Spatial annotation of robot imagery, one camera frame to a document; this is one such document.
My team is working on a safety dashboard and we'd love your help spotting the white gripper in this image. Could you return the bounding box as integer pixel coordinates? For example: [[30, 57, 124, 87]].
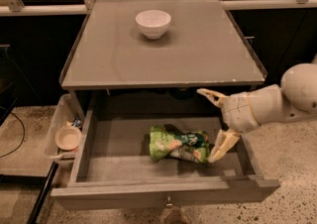
[[197, 88, 258, 163]]

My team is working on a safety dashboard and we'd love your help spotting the green rice chip bag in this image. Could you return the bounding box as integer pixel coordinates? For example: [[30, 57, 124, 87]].
[[149, 126, 210, 164]]

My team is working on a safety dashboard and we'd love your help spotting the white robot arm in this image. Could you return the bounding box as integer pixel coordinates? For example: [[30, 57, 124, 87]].
[[197, 62, 317, 163]]

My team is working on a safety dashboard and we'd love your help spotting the open grey top drawer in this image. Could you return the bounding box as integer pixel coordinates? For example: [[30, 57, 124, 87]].
[[52, 91, 279, 210]]

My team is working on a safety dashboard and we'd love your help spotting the grey wooden cabinet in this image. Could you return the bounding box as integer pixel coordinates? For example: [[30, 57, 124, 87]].
[[58, 0, 267, 123]]

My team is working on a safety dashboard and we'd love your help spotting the white ceramic bowl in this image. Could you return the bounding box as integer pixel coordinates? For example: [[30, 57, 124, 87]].
[[136, 10, 171, 40]]

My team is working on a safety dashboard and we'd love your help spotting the blue item in bin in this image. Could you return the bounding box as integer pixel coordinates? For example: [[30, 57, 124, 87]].
[[71, 118, 82, 128]]

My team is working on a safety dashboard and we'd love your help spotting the small beige bowl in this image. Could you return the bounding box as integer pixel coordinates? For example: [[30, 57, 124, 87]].
[[54, 126, 81, 151]]

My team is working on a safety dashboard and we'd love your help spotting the clear plastic bin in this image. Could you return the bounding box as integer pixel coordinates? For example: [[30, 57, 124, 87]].
[[45, 94, 79, 168]]

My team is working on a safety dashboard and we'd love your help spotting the metal drawer handle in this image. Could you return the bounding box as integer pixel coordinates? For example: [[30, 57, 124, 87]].
[[165, 196, 173, 208]]

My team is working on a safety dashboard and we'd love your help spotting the black cable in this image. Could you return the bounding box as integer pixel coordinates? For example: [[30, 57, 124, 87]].
[[0, 107, 26, 159]]

